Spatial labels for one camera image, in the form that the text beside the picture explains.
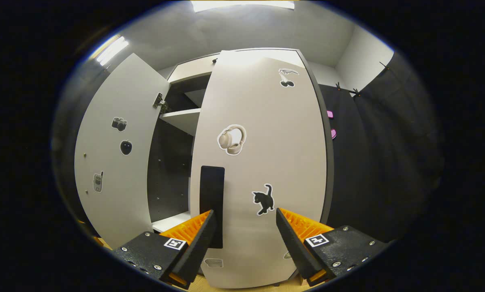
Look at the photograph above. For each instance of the cabinet door with phone sticker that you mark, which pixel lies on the cabinet door with phone sticker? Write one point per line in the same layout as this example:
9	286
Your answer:
116	202

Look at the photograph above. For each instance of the black backdrop cloth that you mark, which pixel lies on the black backdrop cloth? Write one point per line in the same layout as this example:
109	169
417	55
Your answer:
388	162

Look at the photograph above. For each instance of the metal cabinet door hinge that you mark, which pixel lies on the metal cabinet door hinge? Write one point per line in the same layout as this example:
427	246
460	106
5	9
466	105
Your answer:
159	102

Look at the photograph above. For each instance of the twin tube ceiling light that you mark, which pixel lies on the twin tube ceiling light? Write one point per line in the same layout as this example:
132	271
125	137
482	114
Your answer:
112	50

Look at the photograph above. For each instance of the cabinet door with cat sticker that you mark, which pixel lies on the cabinet door with cat sticker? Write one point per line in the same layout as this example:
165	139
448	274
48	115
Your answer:
266	142

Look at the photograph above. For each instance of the white shoe cabinet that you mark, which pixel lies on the white shoe cabinet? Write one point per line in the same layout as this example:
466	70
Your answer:
173	162

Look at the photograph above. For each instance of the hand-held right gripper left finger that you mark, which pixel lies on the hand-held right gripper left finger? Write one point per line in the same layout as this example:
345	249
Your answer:
193	251

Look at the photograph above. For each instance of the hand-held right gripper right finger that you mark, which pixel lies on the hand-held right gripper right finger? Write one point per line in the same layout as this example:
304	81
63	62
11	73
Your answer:
295	247

